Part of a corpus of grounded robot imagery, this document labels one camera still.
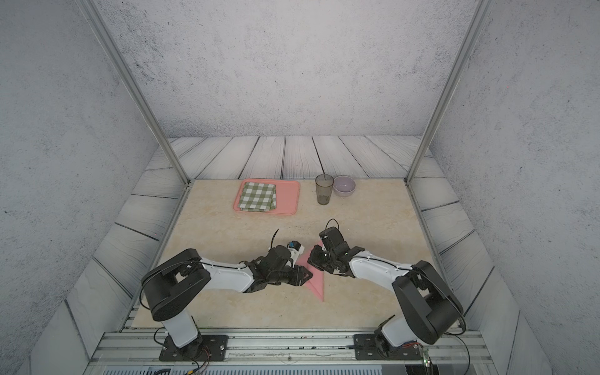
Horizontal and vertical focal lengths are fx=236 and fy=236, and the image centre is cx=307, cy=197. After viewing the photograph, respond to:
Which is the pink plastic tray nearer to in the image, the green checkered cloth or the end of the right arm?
the green checkered cloth

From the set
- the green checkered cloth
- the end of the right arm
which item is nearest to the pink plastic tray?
the green checkered cloth

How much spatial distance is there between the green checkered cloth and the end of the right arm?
1.26 ft

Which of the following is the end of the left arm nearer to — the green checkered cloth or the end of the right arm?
the end of the right arm

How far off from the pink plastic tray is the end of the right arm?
335mm

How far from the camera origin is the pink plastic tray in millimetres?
1117

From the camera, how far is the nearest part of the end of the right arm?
2.16 feet

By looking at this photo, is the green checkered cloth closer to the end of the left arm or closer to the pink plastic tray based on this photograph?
the pink plastic tray

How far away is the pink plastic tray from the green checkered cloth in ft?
0.04

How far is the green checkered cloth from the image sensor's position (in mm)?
1105

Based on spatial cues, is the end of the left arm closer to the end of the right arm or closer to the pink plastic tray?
the end of the right arm
